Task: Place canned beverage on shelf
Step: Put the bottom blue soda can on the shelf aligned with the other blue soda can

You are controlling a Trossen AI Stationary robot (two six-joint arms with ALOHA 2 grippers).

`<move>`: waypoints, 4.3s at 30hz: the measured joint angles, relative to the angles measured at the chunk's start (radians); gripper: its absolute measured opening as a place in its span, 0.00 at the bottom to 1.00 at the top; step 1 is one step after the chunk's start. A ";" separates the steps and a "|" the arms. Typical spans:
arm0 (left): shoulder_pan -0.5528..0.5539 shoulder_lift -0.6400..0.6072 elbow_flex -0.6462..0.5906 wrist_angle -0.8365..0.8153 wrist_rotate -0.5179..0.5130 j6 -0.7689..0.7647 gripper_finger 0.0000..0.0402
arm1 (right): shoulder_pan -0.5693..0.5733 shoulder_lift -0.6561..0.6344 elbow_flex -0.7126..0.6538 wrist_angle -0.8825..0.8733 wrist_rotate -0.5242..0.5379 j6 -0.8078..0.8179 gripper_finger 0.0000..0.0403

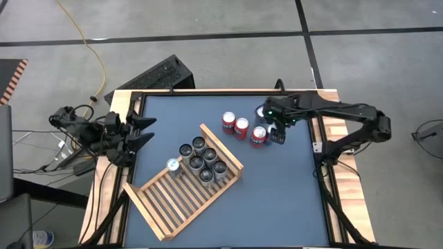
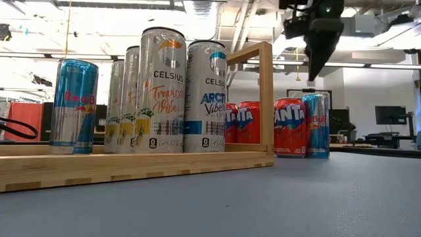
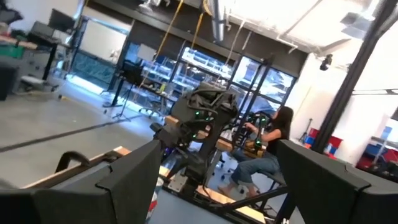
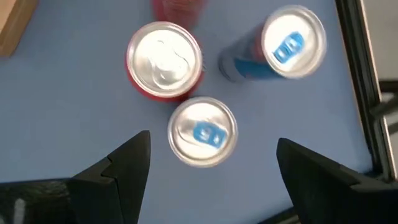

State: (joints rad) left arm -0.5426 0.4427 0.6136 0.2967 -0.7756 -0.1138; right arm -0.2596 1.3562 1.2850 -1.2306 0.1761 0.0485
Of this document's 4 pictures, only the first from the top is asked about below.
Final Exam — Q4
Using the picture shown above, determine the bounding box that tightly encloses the black mat with striped edge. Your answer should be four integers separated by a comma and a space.
0, 57, 28, 107

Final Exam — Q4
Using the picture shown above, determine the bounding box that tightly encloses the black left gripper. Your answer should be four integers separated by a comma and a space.
102, 111, 158, 167

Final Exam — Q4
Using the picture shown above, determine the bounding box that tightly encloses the Celsius Tropical Vibe can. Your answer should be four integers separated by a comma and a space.
189, 155, 205, 176
179, 143, 195, 163

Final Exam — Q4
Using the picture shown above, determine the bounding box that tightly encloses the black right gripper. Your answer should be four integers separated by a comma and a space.
262, 95, 300, 145

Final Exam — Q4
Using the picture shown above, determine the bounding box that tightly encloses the bamboo slatted shelf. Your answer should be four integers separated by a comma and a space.
122, 122, 244, 242

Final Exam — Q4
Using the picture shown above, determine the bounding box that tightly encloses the white blue package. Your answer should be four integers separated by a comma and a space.
33, 230, 55, 249

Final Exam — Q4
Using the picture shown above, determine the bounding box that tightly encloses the black power brick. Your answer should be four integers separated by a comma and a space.
71, 158, 97, 177

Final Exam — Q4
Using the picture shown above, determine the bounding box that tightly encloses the grey equipment case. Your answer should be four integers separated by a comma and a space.
0, 103, 15, 203

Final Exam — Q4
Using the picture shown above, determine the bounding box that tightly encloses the red Fanta can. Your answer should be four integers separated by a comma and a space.
234, 117, 250, 141
250, 125, 267, 149
221, 111, 237, 135

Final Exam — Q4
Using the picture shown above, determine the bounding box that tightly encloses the yellow cable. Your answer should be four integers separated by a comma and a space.
55, 0, 107, 160

